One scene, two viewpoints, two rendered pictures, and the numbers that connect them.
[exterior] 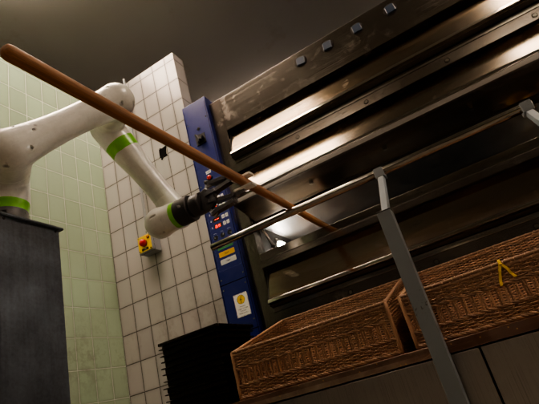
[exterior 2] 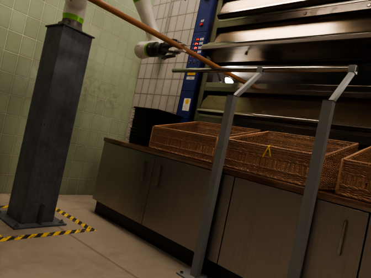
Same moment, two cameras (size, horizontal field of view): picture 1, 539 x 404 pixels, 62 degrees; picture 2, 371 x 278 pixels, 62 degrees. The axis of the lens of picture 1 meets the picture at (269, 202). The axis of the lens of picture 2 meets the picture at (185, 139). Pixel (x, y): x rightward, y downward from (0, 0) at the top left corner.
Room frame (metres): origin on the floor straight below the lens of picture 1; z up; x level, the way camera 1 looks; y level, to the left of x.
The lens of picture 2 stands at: (-0.35, -0.66, 0.66)
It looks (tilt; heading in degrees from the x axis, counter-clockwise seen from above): 1 degrees up; 20
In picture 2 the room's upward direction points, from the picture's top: 12 degrees clockwise
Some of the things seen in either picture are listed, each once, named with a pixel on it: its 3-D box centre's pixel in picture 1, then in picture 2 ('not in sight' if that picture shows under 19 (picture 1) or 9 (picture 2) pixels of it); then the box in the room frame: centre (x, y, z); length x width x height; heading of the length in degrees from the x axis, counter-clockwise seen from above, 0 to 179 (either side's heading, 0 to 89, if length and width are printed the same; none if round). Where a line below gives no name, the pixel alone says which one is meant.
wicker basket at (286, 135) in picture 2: (500, 276); (287, 154); (1.43, -0.62, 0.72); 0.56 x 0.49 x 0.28; 66
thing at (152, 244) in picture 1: (149, 244); not in sight; (2.21, 0.68, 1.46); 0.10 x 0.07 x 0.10; 67
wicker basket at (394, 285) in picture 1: (329, 333); (204, 138); (1.65, -0.08, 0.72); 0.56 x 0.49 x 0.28; 68
